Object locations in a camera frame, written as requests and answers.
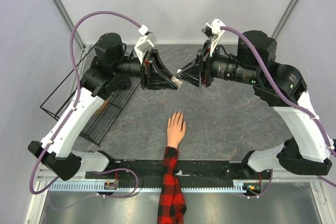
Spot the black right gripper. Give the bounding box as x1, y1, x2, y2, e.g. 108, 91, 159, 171
176, 39, 261, 88

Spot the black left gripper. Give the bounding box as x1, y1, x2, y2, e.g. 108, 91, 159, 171
113, 48, 179, 91

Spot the nail polish bottle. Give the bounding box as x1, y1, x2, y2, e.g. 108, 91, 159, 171
171, 76, 183, 90

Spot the red plaid sleeve forearm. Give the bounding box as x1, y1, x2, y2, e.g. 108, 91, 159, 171
157, 147, 187, 224

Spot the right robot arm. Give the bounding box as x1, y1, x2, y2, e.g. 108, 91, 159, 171
176, 30, 335, 179

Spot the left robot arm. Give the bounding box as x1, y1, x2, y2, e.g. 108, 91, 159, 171
28, 32, 179, 180

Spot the mannequin hand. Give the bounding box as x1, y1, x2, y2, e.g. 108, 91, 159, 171
166, 111, 186, 149

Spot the brown round container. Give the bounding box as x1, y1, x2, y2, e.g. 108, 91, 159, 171
95, 99, 110, 115

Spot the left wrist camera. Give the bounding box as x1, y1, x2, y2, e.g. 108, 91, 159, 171
134, 25, 158, 64

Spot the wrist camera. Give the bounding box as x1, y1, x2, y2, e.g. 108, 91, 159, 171
201, 18, 225, 56
134, 25, 158, 64

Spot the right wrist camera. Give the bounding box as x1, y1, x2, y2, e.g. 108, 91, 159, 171
201, 18, 225, 56

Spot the black wire basket rack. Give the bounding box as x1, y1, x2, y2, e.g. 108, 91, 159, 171
39, 48, 141, 147

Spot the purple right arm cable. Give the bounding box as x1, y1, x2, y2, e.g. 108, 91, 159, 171
220, 26, 336, 200

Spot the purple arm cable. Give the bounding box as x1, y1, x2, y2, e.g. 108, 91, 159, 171
220, 26, 336, 200
29, 11, 149, 200

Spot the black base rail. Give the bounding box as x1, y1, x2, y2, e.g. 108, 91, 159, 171
85, 157, 272, 189

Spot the aluminium corner post left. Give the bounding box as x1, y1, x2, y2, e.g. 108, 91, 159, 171
35, 0, 87, 50

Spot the aluminium corner post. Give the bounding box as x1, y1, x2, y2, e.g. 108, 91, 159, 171
271, 0, 300, 39
35, 0, 87, 50

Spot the aluminium corner post right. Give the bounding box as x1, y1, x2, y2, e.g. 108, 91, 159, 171
271, 0, 300, 39

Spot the aluminium slotted rail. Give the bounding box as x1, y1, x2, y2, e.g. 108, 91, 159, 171
49, 181, 261, 193

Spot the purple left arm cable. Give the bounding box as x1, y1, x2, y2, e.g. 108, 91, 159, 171
29, 11, 149, 200

